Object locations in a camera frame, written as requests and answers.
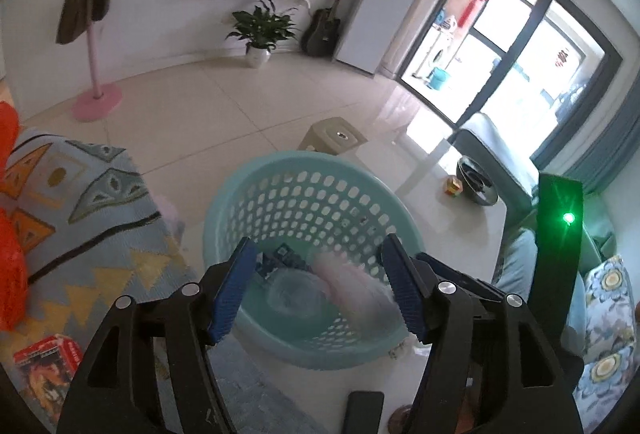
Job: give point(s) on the orange plastic bag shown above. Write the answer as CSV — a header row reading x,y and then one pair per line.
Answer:
x,y
7,134
10,269

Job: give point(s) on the black remote control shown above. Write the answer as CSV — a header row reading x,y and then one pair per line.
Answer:
x,y
362,411

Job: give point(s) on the grey sofa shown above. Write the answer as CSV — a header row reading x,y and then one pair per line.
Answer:
x,y
495,154

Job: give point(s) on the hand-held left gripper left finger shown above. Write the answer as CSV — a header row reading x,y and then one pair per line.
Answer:
x,y
227,294

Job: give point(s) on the small red yellow cube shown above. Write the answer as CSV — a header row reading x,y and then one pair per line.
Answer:
x,y
453,186

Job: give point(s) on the blue bucket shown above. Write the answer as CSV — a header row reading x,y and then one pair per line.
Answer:
x,y
439,76

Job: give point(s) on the teal plastic laundry basket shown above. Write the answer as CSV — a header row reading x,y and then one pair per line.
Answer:
x,y
310,194

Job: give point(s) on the clear plastic cup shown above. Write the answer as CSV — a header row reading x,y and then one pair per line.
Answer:
x,y
295,291

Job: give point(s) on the potted green plant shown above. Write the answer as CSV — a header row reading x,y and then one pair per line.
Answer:
x,y
260,29

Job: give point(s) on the blue snack packet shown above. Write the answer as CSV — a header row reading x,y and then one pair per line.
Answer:
x,y
277,259

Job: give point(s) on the pink cloth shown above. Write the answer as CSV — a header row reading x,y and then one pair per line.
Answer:
x,y
345,279

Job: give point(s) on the sliding glass door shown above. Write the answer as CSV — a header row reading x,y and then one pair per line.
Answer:
x,y
500,79

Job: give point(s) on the red printed carton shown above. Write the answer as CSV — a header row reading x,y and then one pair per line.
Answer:
x,y
47,364

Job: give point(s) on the red window sticker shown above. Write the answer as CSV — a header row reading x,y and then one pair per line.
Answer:
x,y
562,59

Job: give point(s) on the white washing machine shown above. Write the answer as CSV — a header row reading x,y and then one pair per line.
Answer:
x,y
437,54

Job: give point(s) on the patterned woven blanket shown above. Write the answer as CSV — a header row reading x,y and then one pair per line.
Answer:
x,y
90,214

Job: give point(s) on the beige plastic stool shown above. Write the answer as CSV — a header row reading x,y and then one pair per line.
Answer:
x,y
332,136

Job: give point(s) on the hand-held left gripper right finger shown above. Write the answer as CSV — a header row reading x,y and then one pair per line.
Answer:
x,y
405,294

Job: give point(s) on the brown round object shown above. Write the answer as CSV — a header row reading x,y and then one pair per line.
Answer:
x,y
400,419

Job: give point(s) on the floral cushion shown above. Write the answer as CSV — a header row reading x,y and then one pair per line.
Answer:
x,y
607,314

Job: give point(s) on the blue grey curtain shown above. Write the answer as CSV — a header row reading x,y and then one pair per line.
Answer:
x,y
585,154

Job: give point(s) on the black ashtray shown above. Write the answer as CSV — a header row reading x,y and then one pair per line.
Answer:
x,y
475,179

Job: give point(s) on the pink coat rack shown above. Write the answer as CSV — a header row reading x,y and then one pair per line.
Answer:
x,y
95,64

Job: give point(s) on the black acoustic guitar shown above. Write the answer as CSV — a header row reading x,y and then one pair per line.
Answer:
x,y
322,31

